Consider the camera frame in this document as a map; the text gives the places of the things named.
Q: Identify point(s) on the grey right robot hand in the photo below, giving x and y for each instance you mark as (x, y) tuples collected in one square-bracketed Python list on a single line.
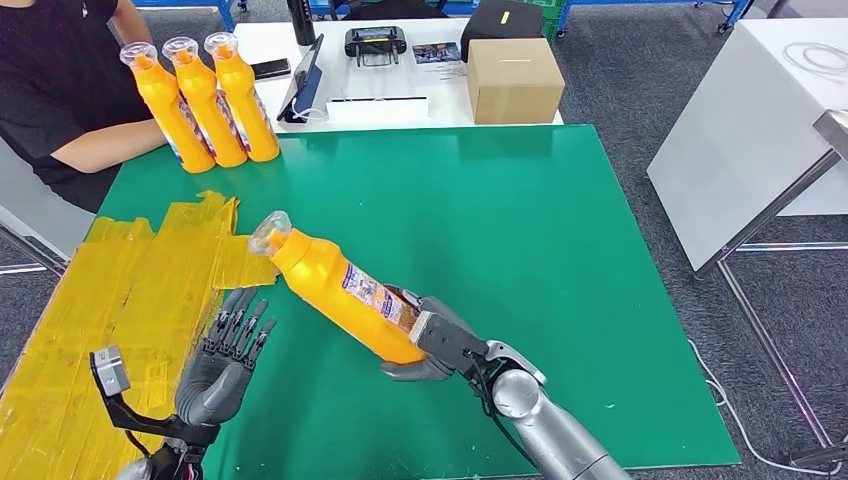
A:
[(444, 311)]

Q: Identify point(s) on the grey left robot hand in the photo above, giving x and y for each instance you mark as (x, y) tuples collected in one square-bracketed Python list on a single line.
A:
[(215, 384)]

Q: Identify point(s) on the orange juice bottle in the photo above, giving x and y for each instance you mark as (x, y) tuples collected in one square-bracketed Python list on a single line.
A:
[(324, 285), (166, 112), (245, 86), (205, 99)]

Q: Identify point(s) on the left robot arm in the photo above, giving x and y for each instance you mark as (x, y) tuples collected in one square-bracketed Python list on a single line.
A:
[(179, 457)]

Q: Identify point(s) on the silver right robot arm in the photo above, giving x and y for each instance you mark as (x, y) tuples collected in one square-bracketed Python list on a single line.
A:
[(550, 430)]

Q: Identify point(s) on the green table board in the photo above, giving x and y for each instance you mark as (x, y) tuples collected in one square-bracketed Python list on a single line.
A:
[(464, 199)]

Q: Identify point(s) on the yellow tape patch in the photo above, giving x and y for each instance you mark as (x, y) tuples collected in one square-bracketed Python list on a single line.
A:
[(86, 298)]

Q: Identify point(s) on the flat white box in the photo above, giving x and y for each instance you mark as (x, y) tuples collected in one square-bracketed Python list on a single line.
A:
[(376, 112)]

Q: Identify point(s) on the white desk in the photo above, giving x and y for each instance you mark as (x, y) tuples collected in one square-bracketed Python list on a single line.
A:
[(40, 222)]

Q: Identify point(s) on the brown cardboard box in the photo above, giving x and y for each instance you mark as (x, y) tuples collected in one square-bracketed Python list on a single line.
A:
[(515, 81)]

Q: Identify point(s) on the printed leaflet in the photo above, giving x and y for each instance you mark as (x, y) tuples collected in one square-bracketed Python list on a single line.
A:
[(436, 52)]

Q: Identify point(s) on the tablet in blue case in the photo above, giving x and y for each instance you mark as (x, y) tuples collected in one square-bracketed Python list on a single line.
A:
[(303, 85)]

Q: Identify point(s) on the black handheld controller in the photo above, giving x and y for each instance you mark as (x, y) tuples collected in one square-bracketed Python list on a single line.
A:
[(375, 40)]

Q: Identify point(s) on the black carrying case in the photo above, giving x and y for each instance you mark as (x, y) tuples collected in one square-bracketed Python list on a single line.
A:
[(495, 24)]

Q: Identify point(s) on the black smartphone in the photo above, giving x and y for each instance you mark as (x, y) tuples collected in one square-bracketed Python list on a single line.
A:
[(273, 69)]

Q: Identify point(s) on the black chair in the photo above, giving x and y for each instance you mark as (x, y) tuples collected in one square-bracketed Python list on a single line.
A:
[(397, 10)]

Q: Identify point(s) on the green plastic crate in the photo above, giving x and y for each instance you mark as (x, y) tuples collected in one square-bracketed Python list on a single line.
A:
[(554, 13)]

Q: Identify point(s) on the black flask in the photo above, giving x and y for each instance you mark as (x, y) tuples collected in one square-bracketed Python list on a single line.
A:
[(301, 20)]

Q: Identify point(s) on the large white table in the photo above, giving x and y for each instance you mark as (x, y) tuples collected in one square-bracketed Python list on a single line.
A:
[(738, 139)]

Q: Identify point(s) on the person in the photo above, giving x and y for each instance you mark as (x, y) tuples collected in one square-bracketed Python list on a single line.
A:
[(53, 79)]

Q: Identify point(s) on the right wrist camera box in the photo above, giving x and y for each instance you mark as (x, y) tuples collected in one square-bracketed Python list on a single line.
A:
[(450, 344)]

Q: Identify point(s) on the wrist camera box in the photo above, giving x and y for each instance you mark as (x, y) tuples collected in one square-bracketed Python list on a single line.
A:
[(109, 374), (450, 344)]

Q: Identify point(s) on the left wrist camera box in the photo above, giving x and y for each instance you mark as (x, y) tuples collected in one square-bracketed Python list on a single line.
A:
[(109, 374)]

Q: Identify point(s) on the steel table frame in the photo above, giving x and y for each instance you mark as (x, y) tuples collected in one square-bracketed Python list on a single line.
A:
[(766, 215)]

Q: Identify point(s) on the blue metal cart frame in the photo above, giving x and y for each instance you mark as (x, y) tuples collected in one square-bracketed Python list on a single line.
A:
[(226, 13), (649, 3)]

